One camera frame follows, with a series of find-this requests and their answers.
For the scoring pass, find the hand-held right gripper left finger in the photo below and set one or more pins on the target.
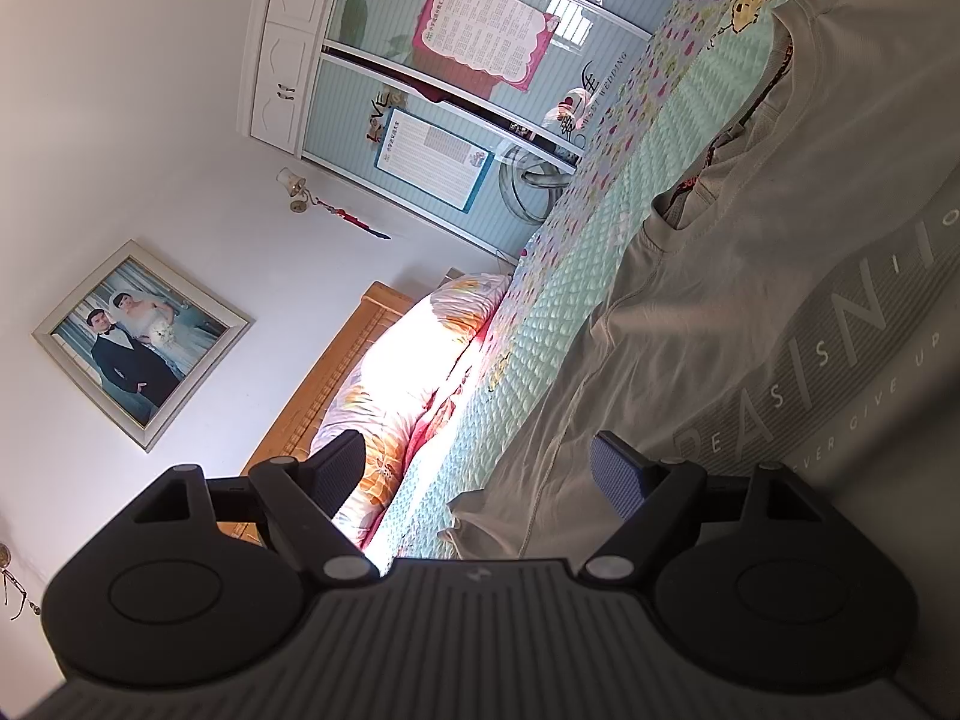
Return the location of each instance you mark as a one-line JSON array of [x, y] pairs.
[[341, 474]]

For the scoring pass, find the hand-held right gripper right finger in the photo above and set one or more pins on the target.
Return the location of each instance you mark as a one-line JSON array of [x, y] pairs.
[[619, 476]]

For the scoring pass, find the grey t-shirt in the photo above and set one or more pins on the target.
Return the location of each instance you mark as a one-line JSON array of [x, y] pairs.
[[750, 240]]

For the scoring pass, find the wooden headboard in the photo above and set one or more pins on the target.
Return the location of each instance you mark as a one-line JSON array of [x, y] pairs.
[[330, 390]]

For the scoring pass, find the floral pillow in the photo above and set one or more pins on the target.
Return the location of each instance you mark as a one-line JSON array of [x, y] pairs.
[[405, 360]]

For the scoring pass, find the quilted cartoon bedspread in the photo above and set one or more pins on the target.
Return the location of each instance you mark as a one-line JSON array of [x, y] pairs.
[[570, 270]]

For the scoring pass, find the framed wedding photo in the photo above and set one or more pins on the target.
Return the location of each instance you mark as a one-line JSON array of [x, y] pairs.
[[139, 345]]

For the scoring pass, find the red hanging ornament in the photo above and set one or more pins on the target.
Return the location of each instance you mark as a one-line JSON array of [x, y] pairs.
[[352, 219]]

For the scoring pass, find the white sliding-door wardrobe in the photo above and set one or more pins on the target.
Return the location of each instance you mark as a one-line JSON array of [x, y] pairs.
[[296, 52]]

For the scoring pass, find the glass wall lamp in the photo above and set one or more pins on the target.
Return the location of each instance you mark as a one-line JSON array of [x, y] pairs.
[[292, 187]]

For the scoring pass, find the blue-framed wall poster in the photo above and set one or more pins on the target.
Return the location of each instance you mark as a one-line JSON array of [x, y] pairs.
[[431, 157]]

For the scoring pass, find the pink-framed wall poster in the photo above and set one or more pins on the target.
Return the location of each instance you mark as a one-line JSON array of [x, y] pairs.
[[480, 34]]

